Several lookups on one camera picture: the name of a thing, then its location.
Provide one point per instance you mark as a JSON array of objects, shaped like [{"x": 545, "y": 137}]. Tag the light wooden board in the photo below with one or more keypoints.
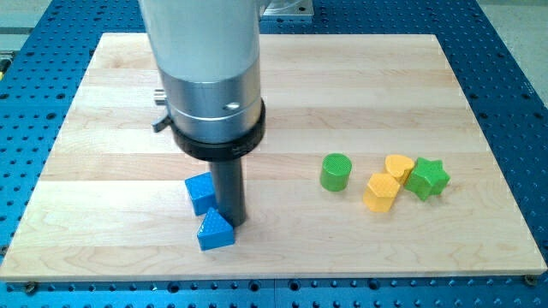
[{"x": 110, "y": 204}]

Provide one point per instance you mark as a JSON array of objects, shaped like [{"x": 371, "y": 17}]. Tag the green star block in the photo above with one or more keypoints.
[{"x": 427, "y": 178}]

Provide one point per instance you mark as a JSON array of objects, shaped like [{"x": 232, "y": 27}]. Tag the silver metal robot base plate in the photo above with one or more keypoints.
[{"x": 287, "y": 10}]

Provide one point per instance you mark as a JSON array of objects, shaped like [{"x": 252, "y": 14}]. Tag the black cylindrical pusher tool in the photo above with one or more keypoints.
[{"x": 224, "y": 162}]

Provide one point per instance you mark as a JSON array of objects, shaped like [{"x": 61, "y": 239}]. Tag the yellow heart block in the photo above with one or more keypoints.
[{"x": 399, "y": 167}]

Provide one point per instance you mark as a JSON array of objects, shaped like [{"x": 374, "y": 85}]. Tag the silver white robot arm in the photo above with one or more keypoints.
[{"x": 207, "y": 52}]

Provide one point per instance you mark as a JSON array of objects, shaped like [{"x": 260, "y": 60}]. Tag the green cylinder block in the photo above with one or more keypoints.
[{"x": 335, "y": 172}]

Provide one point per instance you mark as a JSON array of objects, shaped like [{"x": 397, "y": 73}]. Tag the blue cube block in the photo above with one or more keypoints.
[{"x": 201, "y": 193}]

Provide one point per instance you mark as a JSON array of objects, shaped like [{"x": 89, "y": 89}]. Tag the yellow hexagon block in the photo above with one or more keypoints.
[{"x": 381, "y": 191}]

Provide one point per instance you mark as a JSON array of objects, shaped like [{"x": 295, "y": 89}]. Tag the blue triangle block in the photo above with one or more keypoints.
[{"x": 215, "y": 231}]

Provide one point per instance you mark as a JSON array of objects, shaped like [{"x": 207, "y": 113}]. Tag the blue perforated table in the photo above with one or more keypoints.
[{"x": 44, "y": 77}]

